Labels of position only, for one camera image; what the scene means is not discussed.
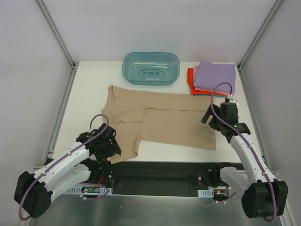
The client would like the beige t shirt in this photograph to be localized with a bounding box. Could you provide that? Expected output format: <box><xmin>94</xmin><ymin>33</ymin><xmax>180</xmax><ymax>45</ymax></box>
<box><xmin>102</xmin><ymin>85</ymin><xmax>216</xmax><ymax>164</ymax></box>

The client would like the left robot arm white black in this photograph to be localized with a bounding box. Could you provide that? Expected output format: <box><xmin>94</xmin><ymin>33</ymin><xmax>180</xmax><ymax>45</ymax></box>
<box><xmin>14</xmin><ymin>123</ymin><xmax>121</xmax><ymax>220</ymax></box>

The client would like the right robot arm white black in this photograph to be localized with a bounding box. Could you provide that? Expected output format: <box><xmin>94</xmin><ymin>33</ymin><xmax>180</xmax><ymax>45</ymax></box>
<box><xmin>201</xmin><ymin>101</ymin><xmax>289</xmax><ymax>222</ymax></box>

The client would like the pink folded t shirt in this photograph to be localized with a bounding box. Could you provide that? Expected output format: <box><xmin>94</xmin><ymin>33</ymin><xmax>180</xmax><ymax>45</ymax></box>
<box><xmin>192</xmin><ymin>65</ymin><xmax>236</xmax><ymax>97</ymax></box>

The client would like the purple folded t shirt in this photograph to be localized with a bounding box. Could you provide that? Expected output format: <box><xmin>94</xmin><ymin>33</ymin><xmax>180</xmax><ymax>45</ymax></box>
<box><xmin>193</xmin><ymin>60</ymin><xmax>237</xmax><ymax>93</ymax></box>

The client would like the orange folded t shirt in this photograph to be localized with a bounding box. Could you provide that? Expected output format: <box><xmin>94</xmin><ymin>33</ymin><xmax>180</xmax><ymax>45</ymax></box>
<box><xmin>187</xmin><ymin>68</ymin><xmax>212</xmax><ymax>96</ymax></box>

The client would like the teal plastic tub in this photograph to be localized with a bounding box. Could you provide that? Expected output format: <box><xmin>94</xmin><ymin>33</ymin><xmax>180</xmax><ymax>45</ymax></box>
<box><xmin>122</xmin><ymin>52</ymin><xmax>180</xmax><ymax>86</ymax></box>

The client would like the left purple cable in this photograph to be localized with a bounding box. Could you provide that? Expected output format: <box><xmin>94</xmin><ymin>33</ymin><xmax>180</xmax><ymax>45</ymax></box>
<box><xmin>18</xmin><ymin>114</ymin><xmax>111</xmax><ymax>221</ymax></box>

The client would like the left white cable duct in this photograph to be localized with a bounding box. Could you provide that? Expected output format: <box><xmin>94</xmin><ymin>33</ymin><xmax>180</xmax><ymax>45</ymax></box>
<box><xmin>63</xmin><ymin>185</ymin><xmax>113</xmax><ymax>196</ymax></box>

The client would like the white cable duct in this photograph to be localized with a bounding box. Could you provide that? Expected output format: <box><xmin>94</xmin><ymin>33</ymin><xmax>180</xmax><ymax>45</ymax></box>
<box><xmin>197</xmin><ymin>189</ymin><xmax>214</xmax><ymax>198</ymax></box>
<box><xmin>63</xmin><ymin>185</ymin><xmax>113</xmax><ymax>196</ymax></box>

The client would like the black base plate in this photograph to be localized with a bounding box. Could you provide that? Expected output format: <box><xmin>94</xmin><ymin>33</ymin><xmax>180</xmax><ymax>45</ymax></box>
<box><xmin>87</xmin><ymin>161</ymin><xmax>233</xmax><ymax>196</ymax></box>

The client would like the right white cable duct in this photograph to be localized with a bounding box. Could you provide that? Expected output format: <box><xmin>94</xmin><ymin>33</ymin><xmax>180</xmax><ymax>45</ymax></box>
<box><xmin>197</xmin><ymin>189</ymin><xmax>214</xmax><ymax>198</ymax></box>

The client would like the aluminium front rail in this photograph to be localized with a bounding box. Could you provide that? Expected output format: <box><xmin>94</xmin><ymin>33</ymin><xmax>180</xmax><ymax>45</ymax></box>
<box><xmin>271</xmin><ymin>171</ymin><xmax>280</xmax><ymax>179</ymax></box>

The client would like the left aluminium frame post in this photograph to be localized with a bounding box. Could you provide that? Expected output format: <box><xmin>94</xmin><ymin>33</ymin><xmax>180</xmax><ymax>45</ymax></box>
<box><xmin>35</xmin><ymin>0</ymin><xmax>77</xmax><ymax>69</ymax></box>

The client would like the aluminium frame post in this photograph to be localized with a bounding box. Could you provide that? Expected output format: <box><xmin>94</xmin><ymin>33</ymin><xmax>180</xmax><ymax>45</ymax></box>
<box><xmin>35</xmin><ymin>0</ymin><xmax>77</xmax><ymax>69</ymax></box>
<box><xmin>238</xmin><ymin>0</ymin><xmax>284</xmax><ymax>72</ymax></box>

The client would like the right aluminium frame post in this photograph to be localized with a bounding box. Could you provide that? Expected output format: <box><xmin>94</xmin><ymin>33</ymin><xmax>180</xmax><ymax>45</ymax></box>
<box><xmin>238</xmin><ymin>0</ymin><xmax>284</xmax><ymax>72</ymax></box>

